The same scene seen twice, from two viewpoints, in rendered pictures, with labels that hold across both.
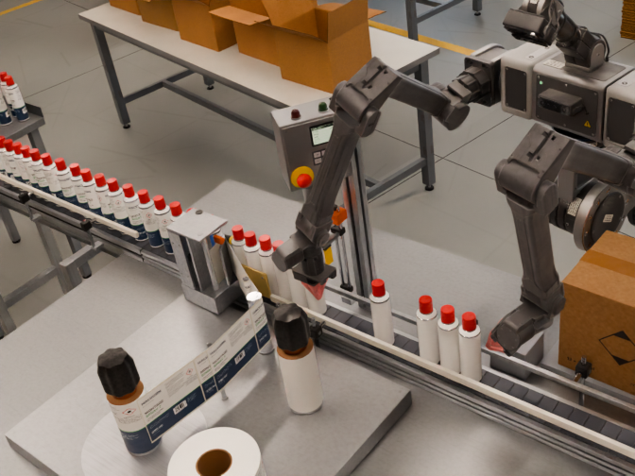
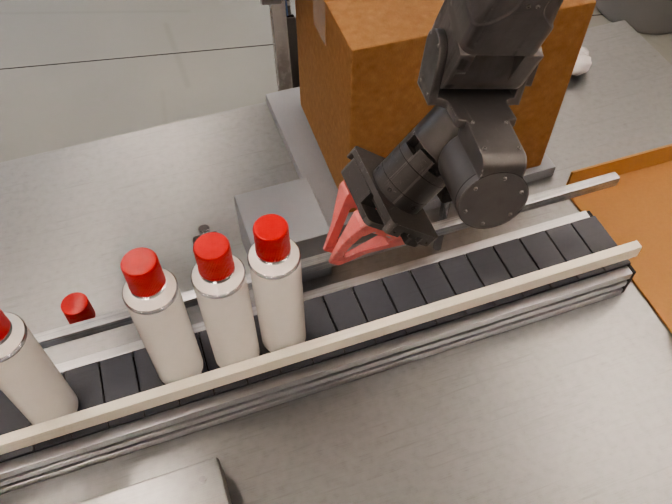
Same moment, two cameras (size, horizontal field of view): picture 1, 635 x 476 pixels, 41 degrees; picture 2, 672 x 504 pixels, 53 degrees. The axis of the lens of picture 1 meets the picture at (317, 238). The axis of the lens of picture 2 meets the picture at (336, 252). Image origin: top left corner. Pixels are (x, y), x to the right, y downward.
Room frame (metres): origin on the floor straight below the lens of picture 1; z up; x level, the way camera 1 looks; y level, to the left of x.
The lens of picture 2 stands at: (1.24, 0.00, 1.56)
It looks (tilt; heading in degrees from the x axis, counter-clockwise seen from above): 53 degrees down; 296
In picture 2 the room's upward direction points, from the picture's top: straight up
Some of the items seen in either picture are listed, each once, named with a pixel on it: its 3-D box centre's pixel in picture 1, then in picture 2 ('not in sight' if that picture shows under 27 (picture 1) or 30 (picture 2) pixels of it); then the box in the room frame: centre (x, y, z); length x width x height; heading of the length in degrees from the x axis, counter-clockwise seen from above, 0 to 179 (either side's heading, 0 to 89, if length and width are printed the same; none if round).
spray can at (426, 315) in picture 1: (427, 330); (162, 321); (1.55, -0.23, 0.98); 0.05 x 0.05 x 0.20
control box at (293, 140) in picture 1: (313, 144); not in sight; (1.87, -0.03, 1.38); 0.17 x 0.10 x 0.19; 101
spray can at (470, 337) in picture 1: (470, 348); (278, 288); (1.47, -0.32, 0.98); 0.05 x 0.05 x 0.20
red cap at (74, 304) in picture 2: not in sight; (77, 309); (1.73, -0.26, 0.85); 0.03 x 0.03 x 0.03
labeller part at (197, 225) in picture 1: (197, 224); not in sight; (1.96, 0.33, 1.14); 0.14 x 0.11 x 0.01; 46
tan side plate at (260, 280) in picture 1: (255, 281); not in sight; (1.92, 0.20, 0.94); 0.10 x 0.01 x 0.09; 46
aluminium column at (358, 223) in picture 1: (356, 209); not in sight; (1.87, -0.12, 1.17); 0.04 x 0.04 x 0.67; 46
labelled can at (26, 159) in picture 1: (34, 171); not in sight; (2.74, 0.98, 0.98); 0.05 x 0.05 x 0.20
